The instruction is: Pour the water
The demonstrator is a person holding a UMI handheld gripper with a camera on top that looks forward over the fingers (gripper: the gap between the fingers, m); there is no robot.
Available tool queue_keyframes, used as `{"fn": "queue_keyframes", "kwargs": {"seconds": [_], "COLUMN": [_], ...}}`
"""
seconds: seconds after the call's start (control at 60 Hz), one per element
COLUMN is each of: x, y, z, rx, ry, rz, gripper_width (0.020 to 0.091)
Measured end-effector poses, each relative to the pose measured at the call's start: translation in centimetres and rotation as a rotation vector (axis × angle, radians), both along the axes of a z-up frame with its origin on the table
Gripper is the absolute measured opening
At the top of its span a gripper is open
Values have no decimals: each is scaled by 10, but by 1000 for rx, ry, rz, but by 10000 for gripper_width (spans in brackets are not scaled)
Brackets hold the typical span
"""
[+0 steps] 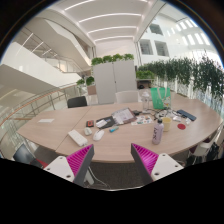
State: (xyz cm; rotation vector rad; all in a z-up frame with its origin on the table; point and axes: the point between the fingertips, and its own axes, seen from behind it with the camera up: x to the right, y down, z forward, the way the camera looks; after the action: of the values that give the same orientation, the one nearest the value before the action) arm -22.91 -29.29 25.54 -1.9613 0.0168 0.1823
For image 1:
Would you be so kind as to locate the white computer mouse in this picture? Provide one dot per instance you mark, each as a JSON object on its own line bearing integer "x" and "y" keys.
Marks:
{"x": 98, "y": 135}

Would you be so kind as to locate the small white device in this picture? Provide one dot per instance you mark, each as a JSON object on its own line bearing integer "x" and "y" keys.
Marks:
{"x": 88, "y": 131}

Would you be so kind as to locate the clear shaker bottle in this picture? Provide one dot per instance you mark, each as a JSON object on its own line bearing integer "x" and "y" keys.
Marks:
{"x": 145, "y": 101}

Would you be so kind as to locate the black notebook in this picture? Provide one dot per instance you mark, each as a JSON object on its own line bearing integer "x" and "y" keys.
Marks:
{"x": 108, "y": 120}

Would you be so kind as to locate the row of green hedge plants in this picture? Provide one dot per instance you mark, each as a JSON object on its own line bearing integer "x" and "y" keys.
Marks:
{"x": 186, "y": 71}

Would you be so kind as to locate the white power strip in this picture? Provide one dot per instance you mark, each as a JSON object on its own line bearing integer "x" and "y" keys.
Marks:
{"x": 77, "y": 138}

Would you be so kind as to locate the purple drink bottle black cap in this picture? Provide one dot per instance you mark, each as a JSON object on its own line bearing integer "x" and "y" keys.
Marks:
{"x": 157, "y": 134}

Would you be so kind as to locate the dark blue keyboard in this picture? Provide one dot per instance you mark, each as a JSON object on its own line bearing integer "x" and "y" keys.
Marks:
{"x": 186, "y": 115}

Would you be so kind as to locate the potted green plant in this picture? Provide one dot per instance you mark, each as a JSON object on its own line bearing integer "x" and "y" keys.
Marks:
{"x": 89, "y": 81}

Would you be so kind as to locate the small teal tube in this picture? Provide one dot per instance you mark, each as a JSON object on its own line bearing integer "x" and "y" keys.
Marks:
{"x": 114, "y": 129}

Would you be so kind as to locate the black chair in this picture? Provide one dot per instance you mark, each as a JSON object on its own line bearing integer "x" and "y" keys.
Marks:
{"x": 77, "y": 102}

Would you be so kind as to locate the open magazine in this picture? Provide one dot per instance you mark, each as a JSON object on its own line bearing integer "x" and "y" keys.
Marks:
{"x": 124, "y": 115}

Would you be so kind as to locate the green tote bag cat print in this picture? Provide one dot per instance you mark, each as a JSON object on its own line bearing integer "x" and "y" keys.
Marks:
{"x": 159, "y": 98}

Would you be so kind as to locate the white cabinet with plants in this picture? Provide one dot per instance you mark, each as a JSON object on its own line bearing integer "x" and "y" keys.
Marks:
{"x": 113, "y": 83}

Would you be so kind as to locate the white paper sheet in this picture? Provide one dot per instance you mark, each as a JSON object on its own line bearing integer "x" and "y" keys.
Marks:
{"x": 46, "y": 120}

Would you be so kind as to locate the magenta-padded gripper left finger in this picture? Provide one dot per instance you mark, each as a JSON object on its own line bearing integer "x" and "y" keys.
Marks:
{"x": 75, "y": 160}

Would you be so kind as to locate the white packet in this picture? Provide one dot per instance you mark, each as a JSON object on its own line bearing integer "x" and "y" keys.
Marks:
{"x": 177, "y": 118}
{"x": 188, "y": 121}

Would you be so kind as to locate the flat round red coaster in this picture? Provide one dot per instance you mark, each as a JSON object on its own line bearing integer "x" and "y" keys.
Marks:
{"x": 181, "y": 126}

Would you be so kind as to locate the small black red box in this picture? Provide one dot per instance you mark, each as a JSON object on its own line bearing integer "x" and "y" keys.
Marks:
{"x": 89, "y": 123}

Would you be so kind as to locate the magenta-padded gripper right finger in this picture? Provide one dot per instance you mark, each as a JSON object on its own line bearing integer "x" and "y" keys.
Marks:
{"x": 148, "y": 158}

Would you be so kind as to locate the black pouch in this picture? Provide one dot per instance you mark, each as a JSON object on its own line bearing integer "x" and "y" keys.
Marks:
{"x": 136, "y": 112}

